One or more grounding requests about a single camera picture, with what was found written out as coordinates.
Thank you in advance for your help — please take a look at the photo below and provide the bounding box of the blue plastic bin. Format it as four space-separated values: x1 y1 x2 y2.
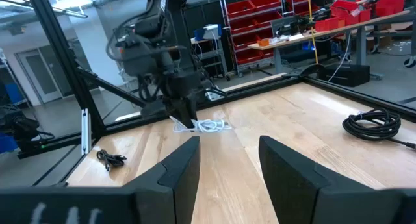
0 132 19 153

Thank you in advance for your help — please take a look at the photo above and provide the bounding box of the white frame bracket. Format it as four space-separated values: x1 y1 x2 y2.
81 108 90 156

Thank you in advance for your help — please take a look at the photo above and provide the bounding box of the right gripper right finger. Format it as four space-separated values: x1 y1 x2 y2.
259 135 387 224

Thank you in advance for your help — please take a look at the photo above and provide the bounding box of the thin black USB-C cable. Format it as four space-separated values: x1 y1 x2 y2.
96 149 127 172

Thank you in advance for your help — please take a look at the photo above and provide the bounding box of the black machine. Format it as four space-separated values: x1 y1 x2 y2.
0 103 55 160

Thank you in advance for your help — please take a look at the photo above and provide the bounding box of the blue and white box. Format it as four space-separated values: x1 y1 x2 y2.
194 24 224 42

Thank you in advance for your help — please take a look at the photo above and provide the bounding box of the thick black cable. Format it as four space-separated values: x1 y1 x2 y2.
342 107 416 150

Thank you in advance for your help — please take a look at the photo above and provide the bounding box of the grey glass door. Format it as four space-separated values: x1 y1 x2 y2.
16 47 62 105

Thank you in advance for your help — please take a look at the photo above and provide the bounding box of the yellow floor cable with plug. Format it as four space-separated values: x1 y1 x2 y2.
307 0 320 65

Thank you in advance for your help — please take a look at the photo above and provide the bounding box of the white floor cable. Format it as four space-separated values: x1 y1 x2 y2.
327 32 354 83

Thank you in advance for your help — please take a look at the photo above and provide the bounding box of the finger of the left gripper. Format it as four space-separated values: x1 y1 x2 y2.
183 97 198 128
169 99 191 127

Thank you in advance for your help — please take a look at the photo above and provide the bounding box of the black box on floor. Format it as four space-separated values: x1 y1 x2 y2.
317 63 371 88

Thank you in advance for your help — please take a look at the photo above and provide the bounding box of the red plastic storage bin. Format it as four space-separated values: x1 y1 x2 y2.
331 0 358 18
345 8 372 26
314 16 345 32
376 0 406 17

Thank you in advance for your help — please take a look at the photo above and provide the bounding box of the grey utility cart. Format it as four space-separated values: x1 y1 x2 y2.
190 35 230 81

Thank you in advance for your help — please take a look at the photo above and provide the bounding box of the white USB-C cable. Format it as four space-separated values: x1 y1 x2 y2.
169 115 233 134

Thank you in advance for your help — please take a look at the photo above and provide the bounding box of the wooden workbench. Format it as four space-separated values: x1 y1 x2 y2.
248 9 416 75

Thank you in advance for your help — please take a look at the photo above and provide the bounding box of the black aluminium table frame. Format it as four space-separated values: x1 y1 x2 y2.
18 0 416 160

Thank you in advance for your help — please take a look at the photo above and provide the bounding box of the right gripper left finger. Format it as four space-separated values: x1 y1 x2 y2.
125 136 201 224

